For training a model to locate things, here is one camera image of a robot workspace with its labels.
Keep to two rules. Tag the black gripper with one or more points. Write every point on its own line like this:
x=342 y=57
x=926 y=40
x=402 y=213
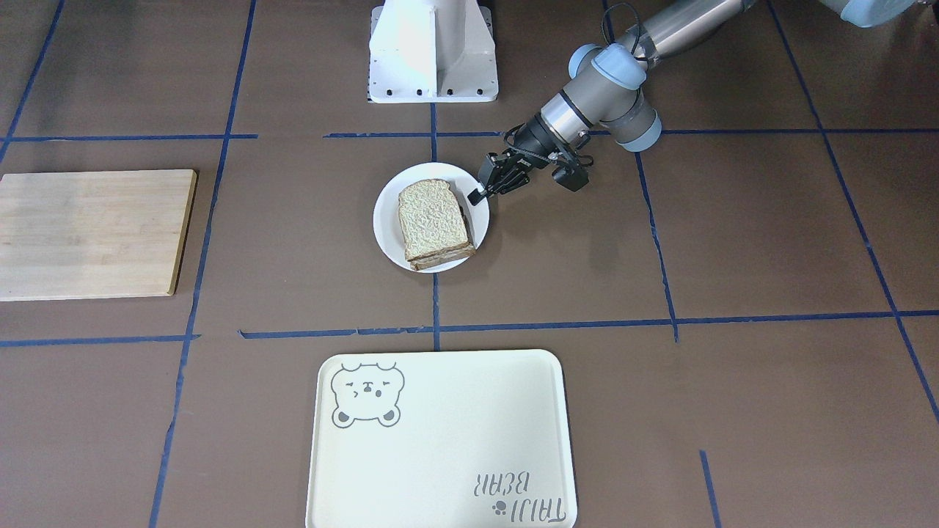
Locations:
x=536 y=138

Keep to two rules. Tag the white round plate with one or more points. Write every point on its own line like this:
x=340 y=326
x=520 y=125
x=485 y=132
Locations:
x=386 y=227

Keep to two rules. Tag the white mounting pillar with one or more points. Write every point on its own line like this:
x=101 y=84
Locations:
x=432 y=52

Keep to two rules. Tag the white bread slice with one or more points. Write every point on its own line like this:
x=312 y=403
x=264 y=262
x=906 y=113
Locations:
x=430 y=218

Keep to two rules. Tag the cream bear tray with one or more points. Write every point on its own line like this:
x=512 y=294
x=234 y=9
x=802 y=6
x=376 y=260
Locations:
x=441 y=439

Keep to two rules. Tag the wooden cutting board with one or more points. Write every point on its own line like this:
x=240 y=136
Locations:
x=109 y=234

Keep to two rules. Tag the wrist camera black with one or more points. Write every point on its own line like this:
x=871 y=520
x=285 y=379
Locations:
x=571 y=170

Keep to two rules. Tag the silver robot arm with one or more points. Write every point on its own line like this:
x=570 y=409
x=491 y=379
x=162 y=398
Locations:
x=605 y=88

